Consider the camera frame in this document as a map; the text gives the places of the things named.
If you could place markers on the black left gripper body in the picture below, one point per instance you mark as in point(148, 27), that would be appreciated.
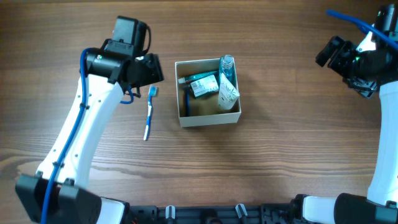
point(152, 70)

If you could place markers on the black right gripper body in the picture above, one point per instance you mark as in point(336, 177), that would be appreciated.
point(337, 55)

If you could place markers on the blue white toothbrush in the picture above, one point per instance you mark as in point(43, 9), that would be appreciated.
point(152, 93)

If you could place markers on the teal toothpaste tube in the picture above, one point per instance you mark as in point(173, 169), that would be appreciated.
point(195, 77)

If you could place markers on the blue disposable razor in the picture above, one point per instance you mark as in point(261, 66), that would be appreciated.
point(187, 101)

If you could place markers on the green white soap box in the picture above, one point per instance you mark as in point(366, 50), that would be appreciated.
point(204, 86)

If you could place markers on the blue mouthwash bottle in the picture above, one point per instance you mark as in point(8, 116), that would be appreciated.
point(226, 66)

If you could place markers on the white bamboo print tube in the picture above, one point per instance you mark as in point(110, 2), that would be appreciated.
point(228, 94)

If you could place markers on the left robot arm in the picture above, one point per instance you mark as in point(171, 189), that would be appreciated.
point(110, 75)

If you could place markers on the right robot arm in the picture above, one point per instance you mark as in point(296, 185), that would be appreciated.
point(367, 68)

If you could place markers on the white cardboard box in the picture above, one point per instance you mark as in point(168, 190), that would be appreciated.
point(205, 110)

